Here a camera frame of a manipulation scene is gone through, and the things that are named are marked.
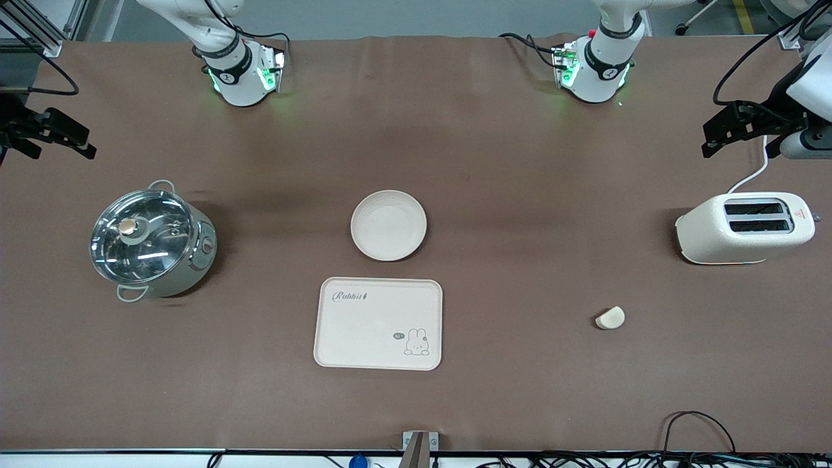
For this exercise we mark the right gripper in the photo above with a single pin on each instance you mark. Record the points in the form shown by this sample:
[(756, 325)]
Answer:
[(14, 121)]

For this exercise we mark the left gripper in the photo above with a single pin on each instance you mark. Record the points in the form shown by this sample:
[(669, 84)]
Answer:
[(777, 107)]

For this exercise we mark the pale steamed bun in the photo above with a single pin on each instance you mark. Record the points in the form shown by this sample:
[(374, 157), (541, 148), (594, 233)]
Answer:
[(611, 318)]

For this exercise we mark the round cream plate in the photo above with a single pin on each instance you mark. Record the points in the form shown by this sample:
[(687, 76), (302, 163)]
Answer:
[(389, 225)]

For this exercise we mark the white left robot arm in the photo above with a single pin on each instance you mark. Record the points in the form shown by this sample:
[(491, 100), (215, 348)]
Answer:
[(601, 71)]

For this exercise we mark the cream rabbit print tray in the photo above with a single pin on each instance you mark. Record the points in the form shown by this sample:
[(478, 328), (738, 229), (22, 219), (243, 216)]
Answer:
[(370, 331)]

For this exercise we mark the cream two-slot toaster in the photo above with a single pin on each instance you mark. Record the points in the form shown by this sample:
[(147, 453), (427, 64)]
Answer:
[(715, 234)]

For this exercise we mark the office chair wheel base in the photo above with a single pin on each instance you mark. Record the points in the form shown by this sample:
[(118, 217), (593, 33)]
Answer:
[(695, 19)]

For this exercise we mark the glass pot lid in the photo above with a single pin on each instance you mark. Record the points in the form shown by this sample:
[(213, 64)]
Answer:
[(149, 253)]

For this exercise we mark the steel pot with glass lid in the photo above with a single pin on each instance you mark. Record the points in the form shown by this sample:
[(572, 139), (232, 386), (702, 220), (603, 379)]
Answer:
[(201, 259)]

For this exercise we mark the brown table cover mat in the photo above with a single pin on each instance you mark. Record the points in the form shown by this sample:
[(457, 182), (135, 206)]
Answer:
[(455, 130)]

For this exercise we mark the small blue round object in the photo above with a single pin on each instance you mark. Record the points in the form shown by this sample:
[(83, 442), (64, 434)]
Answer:
[(358, 463)]

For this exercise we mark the grey metal table bracket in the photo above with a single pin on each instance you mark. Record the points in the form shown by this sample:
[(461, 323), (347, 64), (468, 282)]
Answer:
[(420, 445)]

